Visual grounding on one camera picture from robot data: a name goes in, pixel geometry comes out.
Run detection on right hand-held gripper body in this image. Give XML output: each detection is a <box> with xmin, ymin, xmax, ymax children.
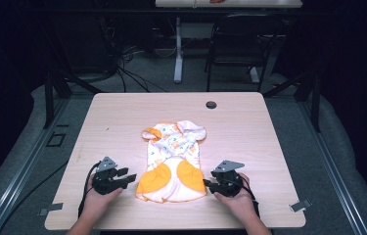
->
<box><xmin>209</xmin><ymin>159</ymin><xmax>246</xmax><ymax>198</ymax></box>

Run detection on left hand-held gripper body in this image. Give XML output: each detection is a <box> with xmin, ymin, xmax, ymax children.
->
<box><xmin>91</xmin><ymin>156</ymin><xmax>128</xmax><ymax>196</ymax></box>

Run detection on white and orange baby garment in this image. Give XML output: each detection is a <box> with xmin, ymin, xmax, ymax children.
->
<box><xmin>134</xmin><ymin>119</ymin><xmax>207</xmax><ymax>205</ymax></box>

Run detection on person's left hand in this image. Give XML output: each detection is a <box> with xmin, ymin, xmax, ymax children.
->
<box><xmin>82</xmin><ymin>174</ymin><xmax>124</xmax><ymax>214</ymax></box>

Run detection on person's right hand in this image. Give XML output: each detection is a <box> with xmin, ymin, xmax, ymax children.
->
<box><xmin>212</xmin><ymin>172</ymin><xmax>257</xmax><ymax>220</ymax></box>

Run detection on grey tape strip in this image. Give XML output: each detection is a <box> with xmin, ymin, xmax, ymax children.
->
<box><xmin>38</xmin><ymin>202</ymin><xmax>65</xmax><ymax>217</ymax></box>
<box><xmin>289</xmin><ymin>199</ymin><xmax>313</xmax><ymax>213</ymax></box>

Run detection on black metal stand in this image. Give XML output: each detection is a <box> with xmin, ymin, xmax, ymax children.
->
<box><xmin>41</xmin><ymin>70</ymin><xmax>104</xmax><ymax>130</ymax></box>
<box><xmin>262</xmin><ymin>70</ymin><xmax>323</xmax><ymax>133</ymax></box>

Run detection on black chair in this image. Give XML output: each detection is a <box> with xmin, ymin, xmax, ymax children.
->
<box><xmin>204</xmin><ymin>13</ymin><xmax>285</xmax><ymax>93</ymax></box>

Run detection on white background desk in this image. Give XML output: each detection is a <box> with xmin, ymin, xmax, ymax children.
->
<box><xmin>154</xmin><ymin>0</ymin><xmax>303</xmax><ymax>84</ymax></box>

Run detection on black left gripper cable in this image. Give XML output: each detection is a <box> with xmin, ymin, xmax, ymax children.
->
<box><xmin>77</xmin><ymin>161</ymin><xmax>103</xmax><ymax>219</ymax></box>

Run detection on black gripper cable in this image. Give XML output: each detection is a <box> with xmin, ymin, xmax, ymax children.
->
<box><xmin>240</xmin><ymin>177</ymin><xmax>261</xmax><ymax>219</ymax></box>
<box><xmin>77</xmin><ymin>161</ymin><xmax>103</xmax><ymax>219</ymax></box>

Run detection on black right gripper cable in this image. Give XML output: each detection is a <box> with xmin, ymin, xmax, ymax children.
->
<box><xmin>240</xmin><ymin>177</ymin><xmax>261</xmax><ymax>219</ymax></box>

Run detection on long black floor cable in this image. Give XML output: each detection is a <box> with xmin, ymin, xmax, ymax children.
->
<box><xmin>0</xmin><ymin>159</ymin><xmax>71</xmax><ymax>235</ymax></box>

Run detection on aluminium floor rail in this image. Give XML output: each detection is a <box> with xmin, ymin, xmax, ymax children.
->
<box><xmin>297</xmin><ymin>99</ymin><xmax>367</xmax><ymax>235</ymax></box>
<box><xmin>0</xmin><ymin>97</ymin><xmax>71</xmax><ymax>235</ymax></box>

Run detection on black floor cables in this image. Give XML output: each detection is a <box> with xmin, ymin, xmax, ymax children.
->
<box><xmin>114</xmin><ymin>43</ymin><xmax>170</xmax><ymax>94</ymax></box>

